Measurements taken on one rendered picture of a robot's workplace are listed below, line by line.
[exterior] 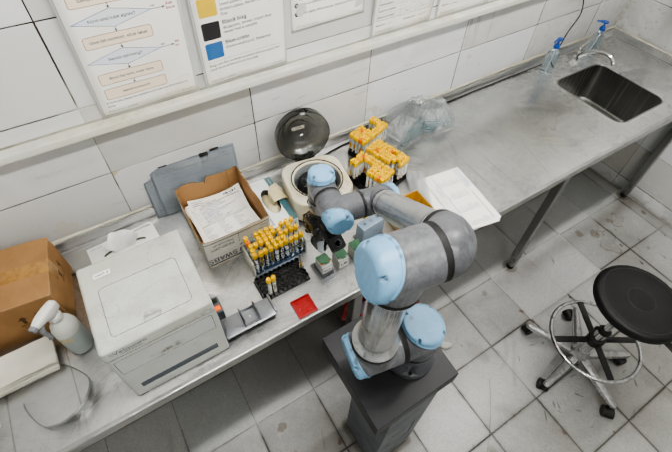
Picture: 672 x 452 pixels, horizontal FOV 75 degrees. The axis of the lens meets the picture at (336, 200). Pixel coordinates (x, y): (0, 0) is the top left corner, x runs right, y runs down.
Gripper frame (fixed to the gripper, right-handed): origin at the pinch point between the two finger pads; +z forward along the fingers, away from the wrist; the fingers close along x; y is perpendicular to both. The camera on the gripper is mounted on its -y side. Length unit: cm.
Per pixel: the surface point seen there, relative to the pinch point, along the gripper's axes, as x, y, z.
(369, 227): -20.0, 1.7, 3.2
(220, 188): 16, 49, 6
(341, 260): -5.8, -2.1, 7.6
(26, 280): 80, 35, -5
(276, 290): 17.9, 1.2, 10.2
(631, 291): -108, -63, 36
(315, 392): 10, -9, 101
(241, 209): 13.2, 36.1, 6.9
